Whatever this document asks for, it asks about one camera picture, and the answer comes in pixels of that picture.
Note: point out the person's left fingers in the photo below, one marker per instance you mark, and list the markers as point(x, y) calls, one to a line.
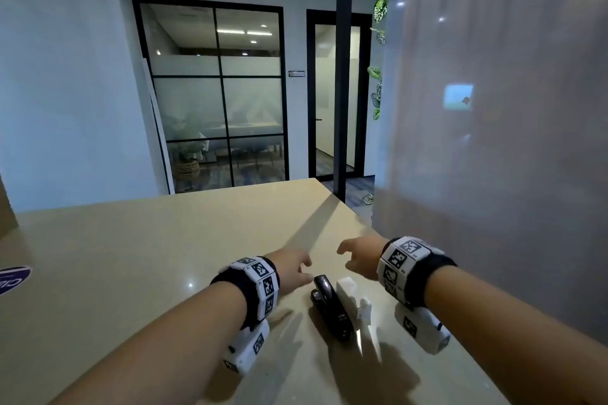
point(304, 266)

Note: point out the black framed glass partition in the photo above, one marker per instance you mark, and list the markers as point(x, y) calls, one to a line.
point(221, 86)

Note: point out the person's right forearm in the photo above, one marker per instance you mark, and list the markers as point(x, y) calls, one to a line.
point(513, 338)

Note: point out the white leaning board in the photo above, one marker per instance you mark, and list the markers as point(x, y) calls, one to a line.
point(159, 134)

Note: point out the black marker wristband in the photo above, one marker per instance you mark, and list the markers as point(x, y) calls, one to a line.
point(259, 283)
point(403, 262)

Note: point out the brown cardboard box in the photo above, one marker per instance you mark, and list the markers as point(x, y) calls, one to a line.
point(6, 215)

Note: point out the black framed glass door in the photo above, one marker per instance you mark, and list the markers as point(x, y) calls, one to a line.
point(325, 96)

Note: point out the white meeting table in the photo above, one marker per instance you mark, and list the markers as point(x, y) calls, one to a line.
point(247, 132)

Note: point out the person's left hand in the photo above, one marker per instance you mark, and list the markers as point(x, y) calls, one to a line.
point(287, 269)

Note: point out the person's right fingers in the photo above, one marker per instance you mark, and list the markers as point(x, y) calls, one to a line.
point(350, 255)

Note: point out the person's right hand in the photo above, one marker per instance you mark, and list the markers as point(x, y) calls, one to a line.
point(365, 255)

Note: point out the person's left forearm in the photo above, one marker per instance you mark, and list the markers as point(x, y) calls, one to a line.
point(166, 347)

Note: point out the small white box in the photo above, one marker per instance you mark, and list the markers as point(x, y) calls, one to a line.
point(354, 298)

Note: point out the black stapler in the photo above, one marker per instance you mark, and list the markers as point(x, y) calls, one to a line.
point(332, 307)

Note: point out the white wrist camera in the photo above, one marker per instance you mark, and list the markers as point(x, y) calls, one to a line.
point(247, 347)
point(422, 326)

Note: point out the black pillar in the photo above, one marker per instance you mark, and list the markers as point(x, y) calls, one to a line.
point(342, 63)

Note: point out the round purple sticker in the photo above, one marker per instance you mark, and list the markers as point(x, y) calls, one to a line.
point(13, 279)

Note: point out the potted plant in woven basket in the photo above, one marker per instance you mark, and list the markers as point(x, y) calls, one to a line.
point(187, 165)

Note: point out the small door sign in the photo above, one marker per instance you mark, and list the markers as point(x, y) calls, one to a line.
point(297, 73)

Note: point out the hanging green leafy plant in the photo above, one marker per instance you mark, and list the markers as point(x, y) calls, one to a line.
point(380, 10)

